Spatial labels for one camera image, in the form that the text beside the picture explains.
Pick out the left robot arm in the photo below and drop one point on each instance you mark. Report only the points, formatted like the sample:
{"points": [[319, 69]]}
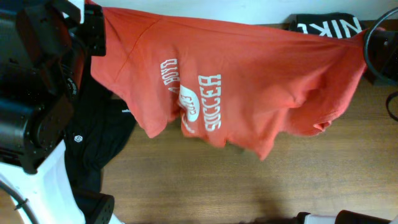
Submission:
{"points": [[44, 46]]}

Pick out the red soccer t-shirt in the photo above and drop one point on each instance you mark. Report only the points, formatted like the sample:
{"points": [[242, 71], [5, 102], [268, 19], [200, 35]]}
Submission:
{"points": [[227, 82]]}

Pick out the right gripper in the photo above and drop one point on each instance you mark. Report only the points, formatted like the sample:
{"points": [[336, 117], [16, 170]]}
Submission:
{"points": [[387, 64]]}

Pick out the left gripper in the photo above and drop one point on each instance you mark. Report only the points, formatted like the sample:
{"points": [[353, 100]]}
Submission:
{"points": [[97, 30]]}

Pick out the black athletic shirt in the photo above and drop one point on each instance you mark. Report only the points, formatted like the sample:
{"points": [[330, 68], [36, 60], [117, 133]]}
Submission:
{"points": [[98, 132]]}

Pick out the folded black Nike shirt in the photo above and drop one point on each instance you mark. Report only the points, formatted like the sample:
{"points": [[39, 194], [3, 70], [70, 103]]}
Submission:
{"points": [[335, 25]]}

